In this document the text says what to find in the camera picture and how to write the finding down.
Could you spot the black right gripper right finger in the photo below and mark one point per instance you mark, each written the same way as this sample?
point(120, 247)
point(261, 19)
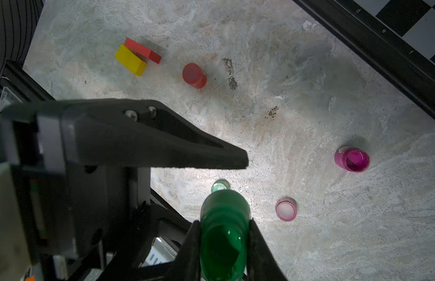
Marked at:
point(261, 265)

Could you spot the red paint jar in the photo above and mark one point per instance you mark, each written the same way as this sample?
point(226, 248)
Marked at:
point(194, 76)

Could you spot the red block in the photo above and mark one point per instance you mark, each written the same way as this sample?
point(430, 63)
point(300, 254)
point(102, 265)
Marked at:
point(142, 50)

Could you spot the green paint jar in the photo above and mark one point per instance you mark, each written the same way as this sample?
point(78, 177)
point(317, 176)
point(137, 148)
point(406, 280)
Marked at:
point(225, 217)

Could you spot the pink jar lid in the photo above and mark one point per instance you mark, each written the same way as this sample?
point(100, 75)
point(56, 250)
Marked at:
point(286, 209)

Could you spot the purple paint jar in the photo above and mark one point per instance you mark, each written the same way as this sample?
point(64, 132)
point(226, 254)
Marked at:
point(352, 159)

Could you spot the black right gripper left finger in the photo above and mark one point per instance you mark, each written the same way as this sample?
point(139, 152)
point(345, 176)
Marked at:
point(110, 132)

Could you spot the yellow block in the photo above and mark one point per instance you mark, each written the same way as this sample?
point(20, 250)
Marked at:
point(131, 61)

